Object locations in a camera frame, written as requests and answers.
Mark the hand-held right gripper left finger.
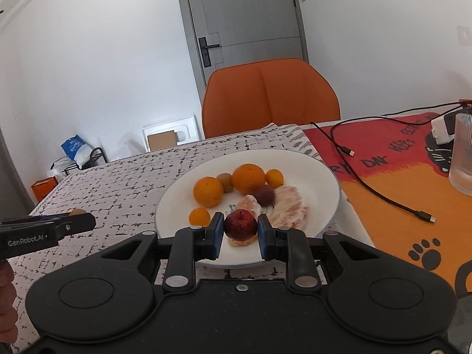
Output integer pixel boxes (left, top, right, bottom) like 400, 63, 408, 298
99, 212, 225, 289

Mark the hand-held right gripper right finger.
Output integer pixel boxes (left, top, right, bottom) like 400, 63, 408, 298
257, 214, 381, 289

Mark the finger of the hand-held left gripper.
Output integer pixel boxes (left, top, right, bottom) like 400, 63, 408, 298
55, 213, 97, 245
0, 212, 73, 226

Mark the dark red plum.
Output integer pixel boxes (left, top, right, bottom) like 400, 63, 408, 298
224, 209, 257, 240

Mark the small mandarin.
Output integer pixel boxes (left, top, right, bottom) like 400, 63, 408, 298
265, 169, 285, 189
189, 207, 212, 227

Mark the small peeled citrus segment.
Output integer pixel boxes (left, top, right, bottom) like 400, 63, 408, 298
235, 194, 263, 215

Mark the dark brown round fruit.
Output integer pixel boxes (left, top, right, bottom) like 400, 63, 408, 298
254, 185, 276, 207

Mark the large orange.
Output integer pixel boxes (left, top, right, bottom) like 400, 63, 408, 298
193, 177, 225, 208
231, 163, 267, 196

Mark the white round plate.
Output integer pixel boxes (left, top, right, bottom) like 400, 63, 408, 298
155, 149, 341, 269

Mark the brown kiwi fruit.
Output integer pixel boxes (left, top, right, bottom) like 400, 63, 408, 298
216, 173, 234, 194

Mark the person's left hand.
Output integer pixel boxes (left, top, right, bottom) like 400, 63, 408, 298
0, 262, 17, 340

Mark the orange box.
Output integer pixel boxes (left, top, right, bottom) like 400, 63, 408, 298
30, 177, 59, 204

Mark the large peeled citrus segment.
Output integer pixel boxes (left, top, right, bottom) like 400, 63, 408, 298
271, 185, 309, 230

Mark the white plastic bag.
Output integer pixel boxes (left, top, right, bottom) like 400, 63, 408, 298
49, 156, 75, 183

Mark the black-patterned beige tablecloth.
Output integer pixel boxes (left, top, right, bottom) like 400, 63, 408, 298
7, 123, 377, 354

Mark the black metal rack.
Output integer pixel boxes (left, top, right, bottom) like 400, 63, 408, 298
61, 147, 110, 178

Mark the blue plastic bag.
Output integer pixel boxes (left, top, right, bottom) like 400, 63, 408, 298
60, 134, 91, 165

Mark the brown cardboard piece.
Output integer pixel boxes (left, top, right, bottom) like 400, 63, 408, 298
147, 130, 178, 152

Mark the white foam packaging tray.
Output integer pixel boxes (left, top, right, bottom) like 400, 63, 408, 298
142, 115, 200, 152

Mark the orange chair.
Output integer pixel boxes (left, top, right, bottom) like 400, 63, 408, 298
201, 58, 341, 140

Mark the orange red cat-print mat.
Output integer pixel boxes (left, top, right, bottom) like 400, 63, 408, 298
300, 112, 472, 299

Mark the white charger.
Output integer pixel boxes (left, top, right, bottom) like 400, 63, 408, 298
430, 112, 460, 145

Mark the ribbed clear glass cup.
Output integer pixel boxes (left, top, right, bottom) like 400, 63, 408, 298
448, 112, 472, 196

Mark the grey door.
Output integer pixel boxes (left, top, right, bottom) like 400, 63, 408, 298
174, 0, 309, 91

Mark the short black cable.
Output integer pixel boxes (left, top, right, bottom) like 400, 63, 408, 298
310, 122, 357, 156

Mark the long black cable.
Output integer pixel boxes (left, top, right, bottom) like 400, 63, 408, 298
330, 103, 437, 224

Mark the black door handle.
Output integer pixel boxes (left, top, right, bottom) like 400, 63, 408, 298
198, 37, 221, 68

